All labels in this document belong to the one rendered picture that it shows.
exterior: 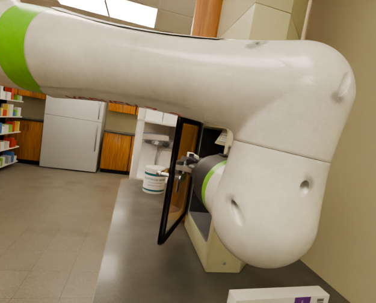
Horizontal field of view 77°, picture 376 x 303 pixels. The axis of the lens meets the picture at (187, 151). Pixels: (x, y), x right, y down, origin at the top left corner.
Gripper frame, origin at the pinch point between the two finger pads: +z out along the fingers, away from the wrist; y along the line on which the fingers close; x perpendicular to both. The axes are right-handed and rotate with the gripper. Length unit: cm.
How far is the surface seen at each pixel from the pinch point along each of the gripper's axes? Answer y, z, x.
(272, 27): -17.1, 5.2, -38.4
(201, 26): -5, 42, -49
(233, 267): -20.2, 5.1, 31.9
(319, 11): -53, 38, -66
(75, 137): 137, 492, 57
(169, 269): -0.7, 5.9, 33.7
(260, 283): -27.2, 0.4, 33.5
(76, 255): 52, 167, 128
